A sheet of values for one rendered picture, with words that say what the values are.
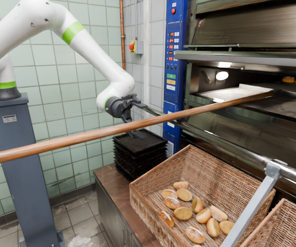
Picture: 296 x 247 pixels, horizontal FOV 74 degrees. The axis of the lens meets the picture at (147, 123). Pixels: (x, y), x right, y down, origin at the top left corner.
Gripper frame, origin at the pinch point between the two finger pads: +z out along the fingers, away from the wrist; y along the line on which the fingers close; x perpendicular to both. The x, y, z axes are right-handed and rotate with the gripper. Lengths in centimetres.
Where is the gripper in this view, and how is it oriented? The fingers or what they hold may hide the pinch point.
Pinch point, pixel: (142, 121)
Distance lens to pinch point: 73.3
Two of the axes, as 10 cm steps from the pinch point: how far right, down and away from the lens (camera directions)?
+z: 5.4, 3.0, -7.9
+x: -8.4, 1.9, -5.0
